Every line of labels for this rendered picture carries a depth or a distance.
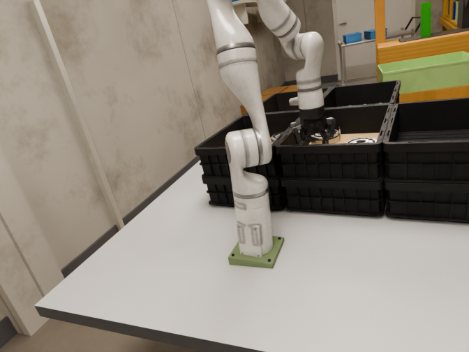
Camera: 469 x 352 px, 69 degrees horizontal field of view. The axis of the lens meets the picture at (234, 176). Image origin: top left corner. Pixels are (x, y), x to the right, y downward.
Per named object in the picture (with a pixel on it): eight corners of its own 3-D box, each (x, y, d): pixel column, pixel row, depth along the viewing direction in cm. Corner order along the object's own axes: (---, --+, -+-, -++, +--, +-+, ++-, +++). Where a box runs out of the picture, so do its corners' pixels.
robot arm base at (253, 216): (266, 258, 88) (261, 200, 81) (234, 253, 92) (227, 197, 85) (277, 239, 96) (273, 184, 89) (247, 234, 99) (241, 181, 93)
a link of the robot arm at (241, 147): (227, 138, 76) (236, 206, 83) (268, 131, 77) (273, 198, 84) (220, 128, 84) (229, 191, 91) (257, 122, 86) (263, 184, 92)
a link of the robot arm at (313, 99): (315, 98, 109) (313, 79, 107) (331, 104, 99) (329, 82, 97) (288, 105, 108) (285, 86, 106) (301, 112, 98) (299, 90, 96)
